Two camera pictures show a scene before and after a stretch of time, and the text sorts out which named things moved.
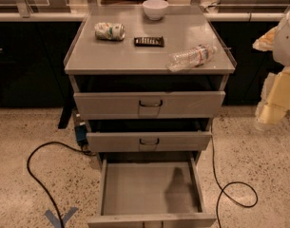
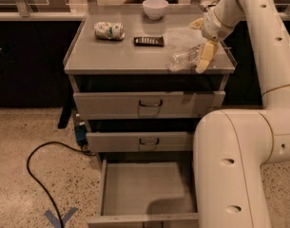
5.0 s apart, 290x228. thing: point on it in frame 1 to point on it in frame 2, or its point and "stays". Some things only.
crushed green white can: [109, 31] stays
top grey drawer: [146, 104] stays
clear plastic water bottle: [190, 58] stays
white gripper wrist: [286, 45] to [211, 26]
